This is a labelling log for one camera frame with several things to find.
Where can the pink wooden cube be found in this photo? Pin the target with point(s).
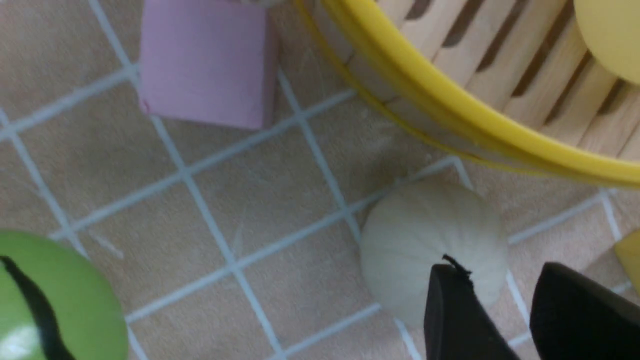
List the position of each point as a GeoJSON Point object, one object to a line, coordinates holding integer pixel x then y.
{"type": "Point", "coordinates": [208, 61]}

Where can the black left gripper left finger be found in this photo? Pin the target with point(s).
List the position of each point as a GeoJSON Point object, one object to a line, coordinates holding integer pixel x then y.
{"type": "Point", "coordinates": [456, 326]}

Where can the yellow bun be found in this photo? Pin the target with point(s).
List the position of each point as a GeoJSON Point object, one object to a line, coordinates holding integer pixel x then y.
{"type": "Point", "coordinates": [611, 32]}

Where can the green toy watermelon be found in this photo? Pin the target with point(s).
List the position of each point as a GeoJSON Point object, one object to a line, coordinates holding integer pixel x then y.
{"type": "Point", "coordinates": [55, 305]}

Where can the yellow wooden block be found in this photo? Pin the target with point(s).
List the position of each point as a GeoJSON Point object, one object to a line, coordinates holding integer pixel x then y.
{"type": "Point", "coordinates": [627, 251]}

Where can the bamboo steamer tray yellow rim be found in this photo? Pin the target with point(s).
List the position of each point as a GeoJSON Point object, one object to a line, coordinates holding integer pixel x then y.
{"type": "Point", "coordinates": [504, 82]}

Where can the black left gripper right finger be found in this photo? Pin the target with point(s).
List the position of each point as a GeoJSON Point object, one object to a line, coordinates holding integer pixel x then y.
{"type": "Point", "coordinates": [575, 318]}

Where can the white bun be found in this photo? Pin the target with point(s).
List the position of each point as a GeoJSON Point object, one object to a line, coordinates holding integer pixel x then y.
{"type": "Point", "coordinates": [413, 227]}

